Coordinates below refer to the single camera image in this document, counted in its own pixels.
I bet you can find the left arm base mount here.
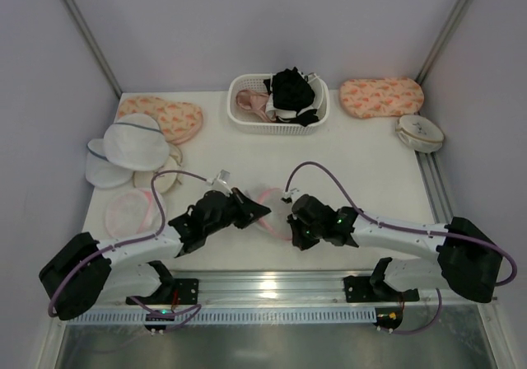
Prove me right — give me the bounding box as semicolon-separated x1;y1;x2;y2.
138;278;199;306

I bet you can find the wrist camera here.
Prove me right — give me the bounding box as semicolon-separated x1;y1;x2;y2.
281;188;301;204
207;170;231;195

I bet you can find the pink-trimmed flat mesh bag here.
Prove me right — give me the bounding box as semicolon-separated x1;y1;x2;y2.
105;189;161;238

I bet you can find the blue-trimmed mesh bag top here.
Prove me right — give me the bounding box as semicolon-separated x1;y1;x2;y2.
103;114;170;171

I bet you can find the pink bra in basket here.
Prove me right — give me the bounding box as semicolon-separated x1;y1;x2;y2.
236;90;273;123

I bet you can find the left frame post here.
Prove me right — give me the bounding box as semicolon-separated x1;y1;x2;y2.
61;0;123;98

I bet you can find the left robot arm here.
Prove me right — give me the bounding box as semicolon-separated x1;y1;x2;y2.
39;188;271;320

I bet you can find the beige-trimmed laundry bag right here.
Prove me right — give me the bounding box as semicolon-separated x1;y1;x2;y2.
395;114;445;154

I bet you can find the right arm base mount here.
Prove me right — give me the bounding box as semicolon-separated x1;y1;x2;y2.
343;275;420;303

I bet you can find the right frame post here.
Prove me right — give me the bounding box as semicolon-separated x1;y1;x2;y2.
415;0;474;86

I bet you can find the pink-trimmed mesh laundry bag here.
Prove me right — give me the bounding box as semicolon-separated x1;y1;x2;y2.
257;188;292;241

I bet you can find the floral pad left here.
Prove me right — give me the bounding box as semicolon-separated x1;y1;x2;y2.
117;96;203;145

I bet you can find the white plastic basket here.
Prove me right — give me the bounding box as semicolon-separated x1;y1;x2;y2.
226;72;331;135

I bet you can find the floral pad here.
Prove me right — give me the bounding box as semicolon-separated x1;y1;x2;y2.
117;96;203;145
339;77;425;119

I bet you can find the blue-trimmed mesh bag lower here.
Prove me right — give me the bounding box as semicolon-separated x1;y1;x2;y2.
85;138;133;189

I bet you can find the black bra in basket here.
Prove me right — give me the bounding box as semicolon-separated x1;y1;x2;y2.
263;68;319;127

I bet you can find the floral pad right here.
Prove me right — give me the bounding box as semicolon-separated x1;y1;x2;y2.
339;77;425;119

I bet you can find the frame post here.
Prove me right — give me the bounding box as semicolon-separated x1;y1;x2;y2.
61;0;123;98
415;0;474;86

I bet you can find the aluminium mounting rail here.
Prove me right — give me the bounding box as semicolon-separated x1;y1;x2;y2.
82;268;499;309

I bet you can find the blue-trimmed mesh bag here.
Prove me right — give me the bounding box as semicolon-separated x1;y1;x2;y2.
103;114;170;171
85;138;133;189

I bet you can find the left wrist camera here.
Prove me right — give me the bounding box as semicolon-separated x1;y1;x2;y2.
207;170;231;195

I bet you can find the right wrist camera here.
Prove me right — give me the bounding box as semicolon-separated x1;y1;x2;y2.
281;188;301;204

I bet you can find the white slotted cable duct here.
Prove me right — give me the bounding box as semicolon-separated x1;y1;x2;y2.
68;306;377;326

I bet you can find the beige laundry bag left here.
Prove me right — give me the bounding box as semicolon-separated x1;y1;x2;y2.
133;146;186;193

